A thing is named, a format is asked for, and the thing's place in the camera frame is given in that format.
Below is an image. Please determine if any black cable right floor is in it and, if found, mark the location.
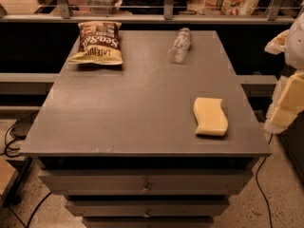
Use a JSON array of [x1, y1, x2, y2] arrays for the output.
[[255, 133, 275, 228]]

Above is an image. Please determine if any yellow wavy sponge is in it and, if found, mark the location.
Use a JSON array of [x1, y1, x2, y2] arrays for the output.
[[193, 98, 228, 137]]

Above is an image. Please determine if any black cables left floor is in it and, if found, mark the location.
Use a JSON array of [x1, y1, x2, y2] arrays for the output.
[[0, 111, 53, 228]]

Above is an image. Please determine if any brown chip bag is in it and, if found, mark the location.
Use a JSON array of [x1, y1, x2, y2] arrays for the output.
[[68, 21, 123, 66]]

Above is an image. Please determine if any metal shelf rail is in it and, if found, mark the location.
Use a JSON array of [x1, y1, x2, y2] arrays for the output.
[[0, 0, 303, 25]]

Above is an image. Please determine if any black bag on shelf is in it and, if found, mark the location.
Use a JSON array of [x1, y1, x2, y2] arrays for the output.
[[120, 0, 189, 15]]

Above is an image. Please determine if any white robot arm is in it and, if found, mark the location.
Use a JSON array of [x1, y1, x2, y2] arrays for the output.
[[264, 13, 304, 134]]

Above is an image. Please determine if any top drawer knob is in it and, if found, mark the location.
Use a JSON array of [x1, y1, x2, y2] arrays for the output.
[[142, 182, 151, 194]]

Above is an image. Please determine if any grey drawer cabinet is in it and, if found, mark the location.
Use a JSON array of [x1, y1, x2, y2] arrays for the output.
[[21, 30, 270, 228]]

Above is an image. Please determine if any drawer knob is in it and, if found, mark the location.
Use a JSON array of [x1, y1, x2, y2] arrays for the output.
[[143, 209, 151, 219], [142, 182, 151, 194]]

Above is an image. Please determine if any grey power box on floor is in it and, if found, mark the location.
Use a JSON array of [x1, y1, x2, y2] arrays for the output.
[[9, 114, 36, 138]]

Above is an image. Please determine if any clear plastic water bottle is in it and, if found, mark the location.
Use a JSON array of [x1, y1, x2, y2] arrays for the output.
[[168, 28, 192, 64]]

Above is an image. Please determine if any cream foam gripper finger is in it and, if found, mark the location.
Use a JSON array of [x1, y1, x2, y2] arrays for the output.
[[264, 29, 289, 55]]

